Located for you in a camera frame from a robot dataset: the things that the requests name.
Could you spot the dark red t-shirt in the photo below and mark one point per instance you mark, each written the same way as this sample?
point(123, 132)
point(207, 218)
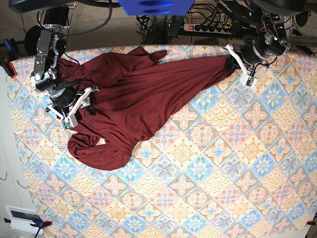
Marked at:
point(137, 96)

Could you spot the orange clamp lower right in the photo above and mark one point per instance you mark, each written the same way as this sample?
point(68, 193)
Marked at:
point(311, 223)

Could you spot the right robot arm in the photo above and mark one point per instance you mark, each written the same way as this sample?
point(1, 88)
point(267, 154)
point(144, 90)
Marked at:
point(46, 76)

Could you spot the patterned colourful tablecloth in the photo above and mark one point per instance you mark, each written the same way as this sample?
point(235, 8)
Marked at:
point(232, 163)

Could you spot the white wall socket box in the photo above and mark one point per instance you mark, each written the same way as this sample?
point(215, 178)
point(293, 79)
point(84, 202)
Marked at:
point(21, 219)

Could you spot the blue plastic mount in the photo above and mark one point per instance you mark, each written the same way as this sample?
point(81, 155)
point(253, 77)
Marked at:
point(156, 7)

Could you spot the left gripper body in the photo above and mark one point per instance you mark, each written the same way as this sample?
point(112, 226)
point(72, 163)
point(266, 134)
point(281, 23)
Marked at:
point(247, 77)

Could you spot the clamp upper left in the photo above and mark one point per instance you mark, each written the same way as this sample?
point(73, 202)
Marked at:
point(12, 54)

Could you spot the white power strip red switch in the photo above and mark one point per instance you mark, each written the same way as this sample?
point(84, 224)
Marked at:
point(206, 28)

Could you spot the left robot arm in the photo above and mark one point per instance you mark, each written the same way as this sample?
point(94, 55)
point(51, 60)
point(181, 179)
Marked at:
point(268, 18)

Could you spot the black round stool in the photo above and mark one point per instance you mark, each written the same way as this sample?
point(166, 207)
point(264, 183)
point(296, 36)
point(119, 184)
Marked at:
point(31, 39)

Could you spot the blue handled clamp lower left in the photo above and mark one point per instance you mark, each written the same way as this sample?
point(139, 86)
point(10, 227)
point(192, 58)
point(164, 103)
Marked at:
point(33, 226)

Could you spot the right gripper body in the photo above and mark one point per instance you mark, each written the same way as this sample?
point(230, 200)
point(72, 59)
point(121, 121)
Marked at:
point(67, 104)

